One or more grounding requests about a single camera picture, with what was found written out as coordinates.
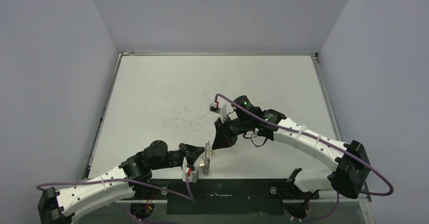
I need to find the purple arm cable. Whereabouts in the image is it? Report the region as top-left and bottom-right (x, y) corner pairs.
(214, 93), (394, 223)
(36, 168), (197, 224)

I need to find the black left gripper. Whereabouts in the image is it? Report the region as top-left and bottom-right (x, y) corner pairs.
(151, 143), (205, 170)

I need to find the aluminium front rail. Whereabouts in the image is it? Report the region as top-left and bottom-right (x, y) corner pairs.
(69, 178), (372, 204)

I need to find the silver carabiner keyring with rings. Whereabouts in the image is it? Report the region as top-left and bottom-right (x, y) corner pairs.
(200, 141), (214, 175)

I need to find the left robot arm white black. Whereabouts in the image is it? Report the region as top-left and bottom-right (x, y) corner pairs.
(37, 140), (206, 223)

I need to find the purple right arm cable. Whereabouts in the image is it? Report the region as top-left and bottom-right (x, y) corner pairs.
(214, 93), (394, 223)

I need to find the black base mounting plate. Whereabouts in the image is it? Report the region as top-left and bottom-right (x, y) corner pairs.
(130, 179), (319, 216)

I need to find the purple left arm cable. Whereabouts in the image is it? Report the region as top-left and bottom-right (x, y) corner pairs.
(36, 168), (197, 224)

